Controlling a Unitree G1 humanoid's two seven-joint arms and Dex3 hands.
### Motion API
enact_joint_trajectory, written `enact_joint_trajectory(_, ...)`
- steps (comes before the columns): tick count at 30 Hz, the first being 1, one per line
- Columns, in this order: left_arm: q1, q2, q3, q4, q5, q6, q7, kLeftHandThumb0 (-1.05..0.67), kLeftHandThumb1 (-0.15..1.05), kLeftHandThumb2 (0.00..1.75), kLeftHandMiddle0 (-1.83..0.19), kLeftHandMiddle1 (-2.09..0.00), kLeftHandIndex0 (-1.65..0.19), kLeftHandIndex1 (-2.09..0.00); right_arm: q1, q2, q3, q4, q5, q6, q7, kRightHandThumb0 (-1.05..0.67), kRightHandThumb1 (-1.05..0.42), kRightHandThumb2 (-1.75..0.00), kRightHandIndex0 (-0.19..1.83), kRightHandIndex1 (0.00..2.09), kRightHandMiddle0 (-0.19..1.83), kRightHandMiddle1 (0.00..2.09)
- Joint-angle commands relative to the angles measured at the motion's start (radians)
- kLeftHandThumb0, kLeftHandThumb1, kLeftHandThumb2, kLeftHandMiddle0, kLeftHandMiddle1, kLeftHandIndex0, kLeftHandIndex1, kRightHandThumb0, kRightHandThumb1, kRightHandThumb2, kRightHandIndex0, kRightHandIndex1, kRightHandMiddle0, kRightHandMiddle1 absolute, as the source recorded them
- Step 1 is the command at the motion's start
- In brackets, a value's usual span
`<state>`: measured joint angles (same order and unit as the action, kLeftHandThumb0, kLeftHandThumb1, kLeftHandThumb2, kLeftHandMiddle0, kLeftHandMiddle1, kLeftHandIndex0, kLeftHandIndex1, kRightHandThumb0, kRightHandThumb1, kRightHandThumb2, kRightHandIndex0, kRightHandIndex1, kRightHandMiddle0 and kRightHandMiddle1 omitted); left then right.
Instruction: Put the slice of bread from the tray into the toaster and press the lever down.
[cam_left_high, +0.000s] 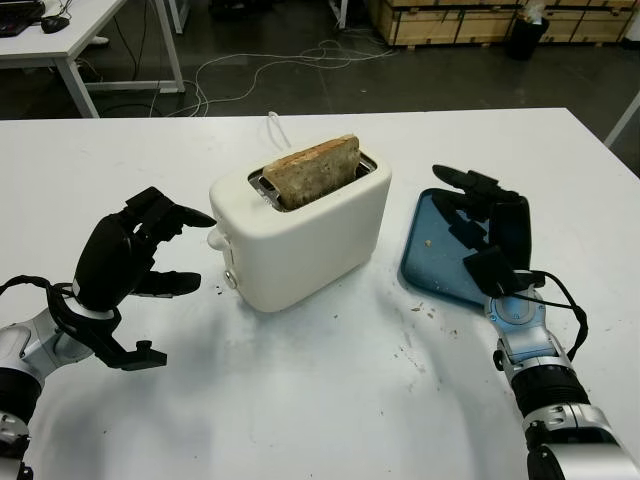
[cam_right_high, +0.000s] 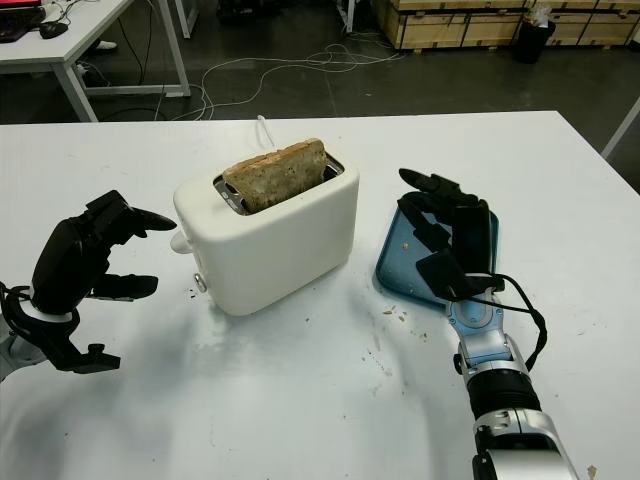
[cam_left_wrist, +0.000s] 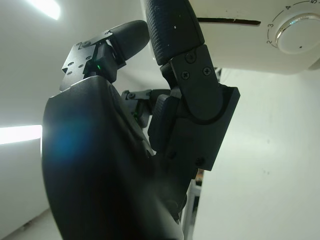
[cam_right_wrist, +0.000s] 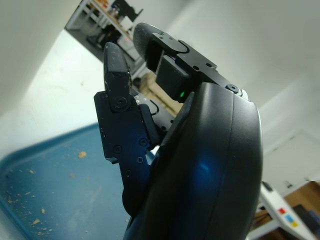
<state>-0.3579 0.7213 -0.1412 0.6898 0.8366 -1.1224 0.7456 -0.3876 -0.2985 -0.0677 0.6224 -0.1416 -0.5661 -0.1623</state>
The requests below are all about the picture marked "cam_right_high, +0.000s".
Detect white two-slot toaster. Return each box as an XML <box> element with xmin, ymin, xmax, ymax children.
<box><xmin>172</xmin><ymin>144</ymin><xmax>361</xmax><ymax>317</ymax></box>

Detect white toaster cord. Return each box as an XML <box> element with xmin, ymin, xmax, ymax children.
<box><xmin>255</xmin><ymin>115</ymin><xmax>277</xmax><ymax>150</ymax></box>

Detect white table leg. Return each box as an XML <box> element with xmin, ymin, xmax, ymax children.
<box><xmin>602</xmin><ymin>97</ymin><xmax>640</xmax><ymax>159</ymax></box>

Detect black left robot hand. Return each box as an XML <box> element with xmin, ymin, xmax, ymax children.
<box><xmin>30</xmin><ymin>189</ymin><xmax>179</xmax><ymax>321</ymax></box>

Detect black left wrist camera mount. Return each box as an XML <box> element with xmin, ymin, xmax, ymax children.
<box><xmin>2</xmin><ymin>294</ymin><xmax>122</xmax><ymax>372</ymax></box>

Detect blue plastic tray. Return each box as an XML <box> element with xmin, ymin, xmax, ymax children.
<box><xmin>374</xmin><ymin>202</ymin><xmax>501</xmax><ymax>314</ymax></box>

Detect black trash bin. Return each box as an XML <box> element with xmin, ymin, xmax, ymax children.
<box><xmin>512</xmin><ymin>18</ymin><xmax>556</xmax><ymax>65</ymax></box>

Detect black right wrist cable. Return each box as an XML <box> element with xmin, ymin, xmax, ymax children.
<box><xmin>449</xmin><ymin>273</ymin><xmax>549</xmax><ymax>374</ymax></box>

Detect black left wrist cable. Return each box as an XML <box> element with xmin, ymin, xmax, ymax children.
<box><xmin>0</xmin><ymin>282</ymin><xmax>36</xmax><ymax>321</ymax></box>

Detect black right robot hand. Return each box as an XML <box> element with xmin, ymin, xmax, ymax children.
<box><xmin>397</xmin><ymin>168</ymin><xmax>497</xmax><ymax>303</ymax></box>

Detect brown bread slice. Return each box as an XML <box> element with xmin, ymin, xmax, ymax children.
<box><xmin>222</xmin><ymin>137</ymin><xmax>329</xmax><ymax>215</ymax></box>

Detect white office desk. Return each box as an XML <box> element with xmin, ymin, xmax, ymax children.
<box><xmin>0</xmin><ymin>0</ymin><xmax>192</xmax><ymax>124</ymax></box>

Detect white floor cable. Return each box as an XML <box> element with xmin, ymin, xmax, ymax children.
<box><xmin>189</xmin><ymin>43</ymin><xmax>404</xmax><ymax>121</ymax></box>

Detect black laptop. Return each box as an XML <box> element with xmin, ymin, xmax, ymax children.
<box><xmin>0</xmin><ymin>0</ymin><xmax>47</xmax><ymax>44</ymax></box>

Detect white toaster lever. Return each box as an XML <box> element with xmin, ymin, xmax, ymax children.
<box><xmin>169</xmin><ymin>230</ymin><xmax>195</xmax><ymax>255</ymax></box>

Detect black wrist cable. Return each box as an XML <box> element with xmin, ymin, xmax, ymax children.
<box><xmin>0</xmin><ymin>282</ymin><xmax>36</xmax><ymax>321</ymax></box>
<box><xmin>449</xmin><ymin>273</ymin><xmax>549</xmax><ymax>374</ymax></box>

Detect wooden crates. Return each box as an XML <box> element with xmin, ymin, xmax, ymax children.
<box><xmin>374</xmin><ymin>0</ymin><xmax>640</xmax><ymax>51</ymax></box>

